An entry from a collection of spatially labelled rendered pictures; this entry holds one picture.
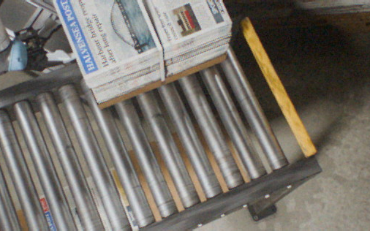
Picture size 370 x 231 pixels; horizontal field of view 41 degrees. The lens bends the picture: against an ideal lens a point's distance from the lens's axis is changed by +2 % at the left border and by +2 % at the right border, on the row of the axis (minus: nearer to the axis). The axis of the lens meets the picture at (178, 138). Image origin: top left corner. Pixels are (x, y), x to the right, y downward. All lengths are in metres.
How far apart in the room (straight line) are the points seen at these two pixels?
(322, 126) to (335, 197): 0.31
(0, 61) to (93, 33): 0.26
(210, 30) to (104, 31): 0.25
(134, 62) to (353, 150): 1.33
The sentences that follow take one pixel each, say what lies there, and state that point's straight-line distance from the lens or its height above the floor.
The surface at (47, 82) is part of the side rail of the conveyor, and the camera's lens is 1.43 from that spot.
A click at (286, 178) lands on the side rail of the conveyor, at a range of 1.33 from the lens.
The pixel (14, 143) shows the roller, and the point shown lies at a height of 0.79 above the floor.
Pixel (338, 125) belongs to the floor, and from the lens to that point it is 2.28.
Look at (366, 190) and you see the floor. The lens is 2.25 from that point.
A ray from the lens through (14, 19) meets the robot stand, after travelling 2.24.
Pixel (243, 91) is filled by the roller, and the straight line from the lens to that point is 1.38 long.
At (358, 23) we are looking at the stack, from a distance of 2.39.
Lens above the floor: 2.08
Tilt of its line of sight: 75 degrees down
